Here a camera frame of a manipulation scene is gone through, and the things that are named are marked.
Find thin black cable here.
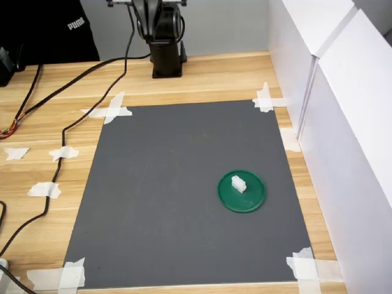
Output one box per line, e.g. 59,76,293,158
0,63,43,135

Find white tape patch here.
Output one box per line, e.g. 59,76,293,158
27,181,62,199
2,146,31,162
279,128,303,153
26,257,86,292
285,246,344,294
80,91,134,125
48,146,80,162
252,81,288,113

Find small white plastic terminal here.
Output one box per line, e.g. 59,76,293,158
231,174,247,194

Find black device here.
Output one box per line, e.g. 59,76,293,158
0,45,16,87

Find thick black cable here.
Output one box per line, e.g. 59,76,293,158
0,52,153,140

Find person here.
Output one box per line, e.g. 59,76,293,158
0,0,101,66

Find white partition panel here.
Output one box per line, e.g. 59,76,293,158
298,8,392,294
267,0,358,137

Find dark grey mat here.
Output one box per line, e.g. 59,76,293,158
62,99,313,289

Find taped black cable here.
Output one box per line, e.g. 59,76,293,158
0,4,135,257

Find round green lid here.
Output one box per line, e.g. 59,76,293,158
217,170,266,214

